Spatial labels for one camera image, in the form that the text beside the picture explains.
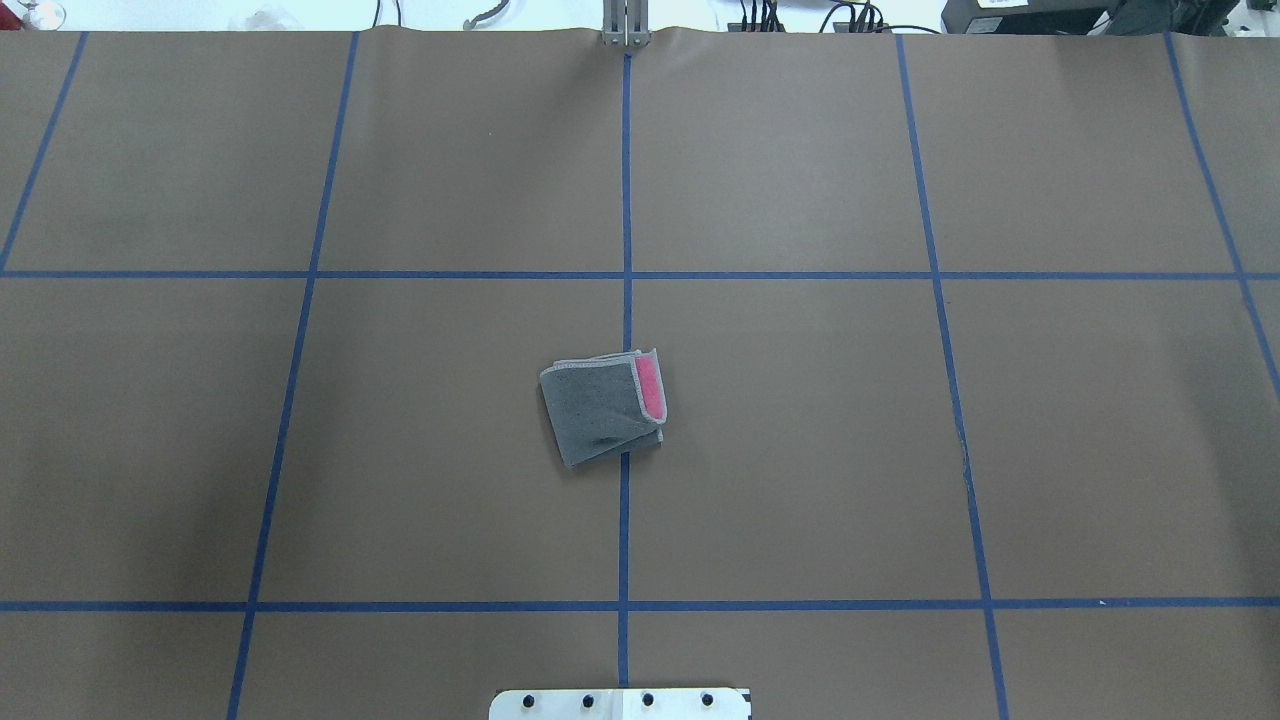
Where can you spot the aluminium frame post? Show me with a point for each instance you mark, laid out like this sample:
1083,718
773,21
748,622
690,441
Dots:
625,23

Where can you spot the black printer box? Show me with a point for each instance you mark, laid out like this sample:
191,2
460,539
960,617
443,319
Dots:
1052,18

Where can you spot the pink square towel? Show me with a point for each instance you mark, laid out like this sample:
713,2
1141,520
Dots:
605,406

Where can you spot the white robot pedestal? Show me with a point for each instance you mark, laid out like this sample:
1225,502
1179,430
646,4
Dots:
623,703

